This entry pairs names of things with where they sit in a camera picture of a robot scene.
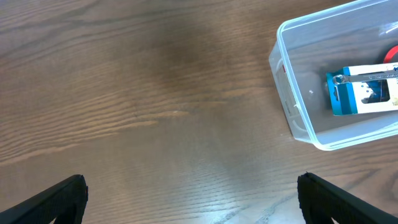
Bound blue white cardboard box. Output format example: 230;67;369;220
326;63;397;116

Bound silver double-ended wrench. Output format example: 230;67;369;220
332;70;397;85

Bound clear plastic container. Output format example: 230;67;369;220
269;1;397;151

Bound red handled pliers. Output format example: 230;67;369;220
383;45;398;63

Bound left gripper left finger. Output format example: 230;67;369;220
1;174;88;224

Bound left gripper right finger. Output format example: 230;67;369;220
297;172;397;224

